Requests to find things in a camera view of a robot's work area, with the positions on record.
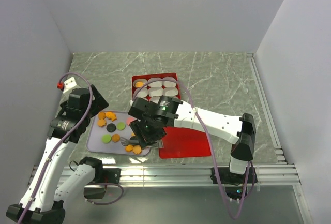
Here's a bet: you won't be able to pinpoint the pink sandwich cookie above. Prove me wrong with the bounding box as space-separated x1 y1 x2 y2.
126 117 136 125

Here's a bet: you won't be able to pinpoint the metal tongs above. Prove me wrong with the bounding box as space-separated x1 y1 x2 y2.
120 137 164 149

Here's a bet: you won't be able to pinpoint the green sandwich cookie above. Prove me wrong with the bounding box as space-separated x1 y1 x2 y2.
101 135 112 144
116 122 126 130

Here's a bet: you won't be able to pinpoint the orange round sandwich cookie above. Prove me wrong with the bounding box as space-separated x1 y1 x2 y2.
134 81 144 88

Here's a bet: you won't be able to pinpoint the brown round cookie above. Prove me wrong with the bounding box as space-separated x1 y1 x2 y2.
111 134 121 143

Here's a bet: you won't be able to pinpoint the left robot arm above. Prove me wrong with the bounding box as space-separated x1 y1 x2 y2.
6 85 108 223

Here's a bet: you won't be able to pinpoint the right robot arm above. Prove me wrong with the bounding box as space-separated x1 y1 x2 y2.
128 96 256 182

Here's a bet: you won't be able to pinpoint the red cookie box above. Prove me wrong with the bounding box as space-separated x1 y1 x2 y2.
131 72 180 103

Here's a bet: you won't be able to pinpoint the chocolate chip cookie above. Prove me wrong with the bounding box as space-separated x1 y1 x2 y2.
98 112 106 120

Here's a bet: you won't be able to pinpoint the orange leaf cookie top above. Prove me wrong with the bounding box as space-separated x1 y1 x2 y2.
97 119 107 127

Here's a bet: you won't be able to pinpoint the orange leaf cookie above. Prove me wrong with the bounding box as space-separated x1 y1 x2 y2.
132 146 142 154
97 119 107 127

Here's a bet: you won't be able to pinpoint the orange fish cookie top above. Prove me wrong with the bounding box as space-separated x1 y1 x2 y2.
105 111 117 122

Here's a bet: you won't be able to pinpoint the orange fish cookie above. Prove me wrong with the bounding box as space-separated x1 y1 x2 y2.
125 145 134 152
105 111 117 122

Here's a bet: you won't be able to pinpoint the red box lid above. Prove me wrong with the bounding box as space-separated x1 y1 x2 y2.
159 127 211 159

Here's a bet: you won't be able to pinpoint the lavender plastic tray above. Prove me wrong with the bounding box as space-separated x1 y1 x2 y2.
86 110 150 156

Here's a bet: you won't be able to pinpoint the orange leaf cookie bottom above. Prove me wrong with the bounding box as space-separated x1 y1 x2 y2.
132 146 142 154

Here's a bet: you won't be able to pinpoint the black sandwich cookie left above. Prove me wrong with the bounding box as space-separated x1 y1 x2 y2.
106 123 116 133

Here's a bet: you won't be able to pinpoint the orange fish cookie bottom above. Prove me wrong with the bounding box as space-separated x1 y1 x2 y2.
125 145 134 152

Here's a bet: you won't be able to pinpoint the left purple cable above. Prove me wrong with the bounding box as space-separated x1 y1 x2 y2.
14 72 125 224

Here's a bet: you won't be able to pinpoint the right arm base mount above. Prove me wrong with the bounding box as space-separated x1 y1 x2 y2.
218 167 258 186

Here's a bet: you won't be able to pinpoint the aluminium rail right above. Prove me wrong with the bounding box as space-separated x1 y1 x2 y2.
247 53 288 165

